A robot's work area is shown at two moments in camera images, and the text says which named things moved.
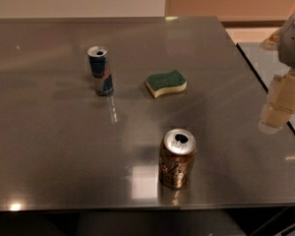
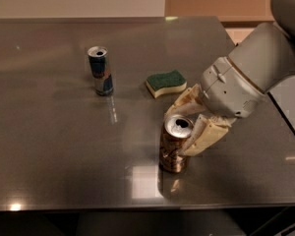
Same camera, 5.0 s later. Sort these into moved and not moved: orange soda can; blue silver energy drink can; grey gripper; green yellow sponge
Moved: orange soda can; grey gripper
Not moved: green yellow sponge; blue silver energy drink can
